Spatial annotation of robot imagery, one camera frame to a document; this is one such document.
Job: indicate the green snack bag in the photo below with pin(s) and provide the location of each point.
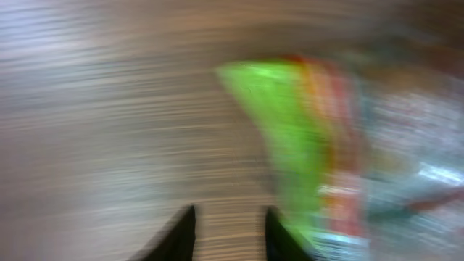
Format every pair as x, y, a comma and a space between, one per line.
368, 159

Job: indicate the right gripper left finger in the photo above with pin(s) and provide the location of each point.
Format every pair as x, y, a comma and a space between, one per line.
175, 243

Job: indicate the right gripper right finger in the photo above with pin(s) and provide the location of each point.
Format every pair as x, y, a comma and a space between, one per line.
279, 243

